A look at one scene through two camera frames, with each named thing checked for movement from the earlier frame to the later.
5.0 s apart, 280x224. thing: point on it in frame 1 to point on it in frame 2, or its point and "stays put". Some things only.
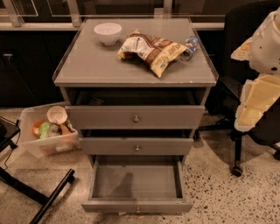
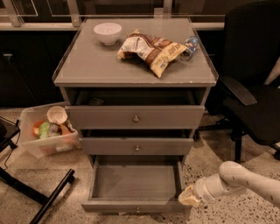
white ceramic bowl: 108,32 stays put
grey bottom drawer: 137,185 stays put
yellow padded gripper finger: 256,96 to 207,188
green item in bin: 44,129 stays put
